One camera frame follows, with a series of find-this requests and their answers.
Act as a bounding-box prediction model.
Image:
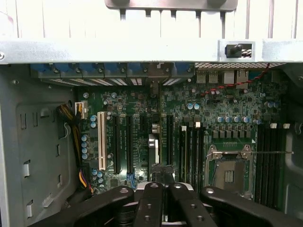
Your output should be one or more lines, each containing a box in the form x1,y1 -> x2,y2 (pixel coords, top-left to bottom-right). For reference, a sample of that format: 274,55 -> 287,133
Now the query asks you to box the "CPU socket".
205,144 -> 258,198

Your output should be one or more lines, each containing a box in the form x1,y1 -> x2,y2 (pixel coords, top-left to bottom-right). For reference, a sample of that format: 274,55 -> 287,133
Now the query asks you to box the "black RAM slot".
256,124 -> 264,204
262,124 -> 270,204
193,122 -> 201,186
269,122 -> 278,204
199,122 -> 205,186
276,122 -> 291,204
188,122 -> 194,186

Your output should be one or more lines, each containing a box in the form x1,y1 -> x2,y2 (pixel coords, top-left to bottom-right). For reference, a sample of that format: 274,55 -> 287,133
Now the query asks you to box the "metal socket cover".
212,151 -> 252,161

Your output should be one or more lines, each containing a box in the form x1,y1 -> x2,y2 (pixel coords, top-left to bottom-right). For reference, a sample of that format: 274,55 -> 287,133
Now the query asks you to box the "long black expansion slot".
166,114 -> 173,166
126,115 -> 133,175
113,115 -> 121,175

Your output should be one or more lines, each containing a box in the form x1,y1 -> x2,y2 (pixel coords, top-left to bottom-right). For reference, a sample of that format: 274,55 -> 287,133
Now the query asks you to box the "short black expansion slot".
140,115 -> 148,133

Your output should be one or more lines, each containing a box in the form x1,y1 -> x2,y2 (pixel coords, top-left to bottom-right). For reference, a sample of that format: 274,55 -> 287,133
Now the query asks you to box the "white expansion slot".
97,111 -> 107,171

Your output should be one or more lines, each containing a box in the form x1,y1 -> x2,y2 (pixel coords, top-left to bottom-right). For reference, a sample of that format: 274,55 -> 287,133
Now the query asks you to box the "thin metal locking lever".
250,151 -> 295,156

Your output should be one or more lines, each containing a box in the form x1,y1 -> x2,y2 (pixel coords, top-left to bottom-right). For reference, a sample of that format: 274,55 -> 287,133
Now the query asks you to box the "green motherboard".
74,68 -> 285,206

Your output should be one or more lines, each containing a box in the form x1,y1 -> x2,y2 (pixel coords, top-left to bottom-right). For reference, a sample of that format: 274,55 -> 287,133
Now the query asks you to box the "white power connector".
74,100 -> 88,121

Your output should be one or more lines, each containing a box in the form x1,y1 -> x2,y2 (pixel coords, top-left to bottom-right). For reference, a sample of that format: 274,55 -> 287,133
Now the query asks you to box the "open grey PC case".
0,37 -> 303,227

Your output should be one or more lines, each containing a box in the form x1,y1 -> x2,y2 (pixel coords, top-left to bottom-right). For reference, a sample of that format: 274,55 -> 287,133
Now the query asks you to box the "grey parts rack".
104,0 -> 238,11

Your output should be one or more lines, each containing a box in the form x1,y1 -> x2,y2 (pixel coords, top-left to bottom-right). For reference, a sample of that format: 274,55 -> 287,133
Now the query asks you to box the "braided black yellow wire bundle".
55,103 -> 95,197

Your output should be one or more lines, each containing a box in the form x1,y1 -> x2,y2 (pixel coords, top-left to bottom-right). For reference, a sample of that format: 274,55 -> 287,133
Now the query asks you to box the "red black twisted wire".
200,62 -> 272,96

